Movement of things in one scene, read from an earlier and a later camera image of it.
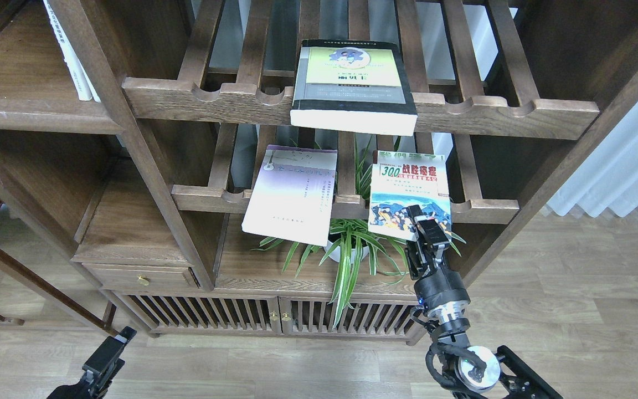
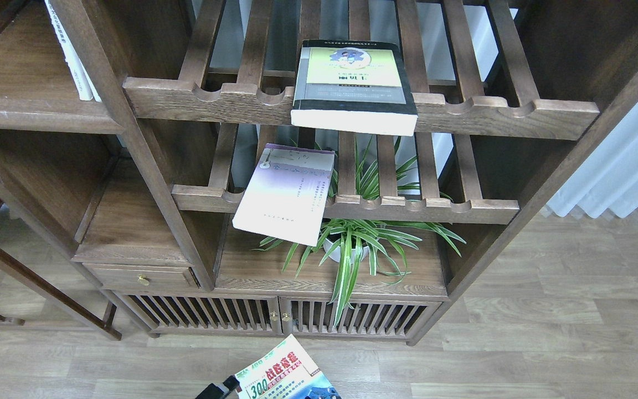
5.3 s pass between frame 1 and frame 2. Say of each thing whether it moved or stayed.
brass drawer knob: stayed
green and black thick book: stayed
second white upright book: stayed
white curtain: stayed
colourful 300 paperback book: moved
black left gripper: moved
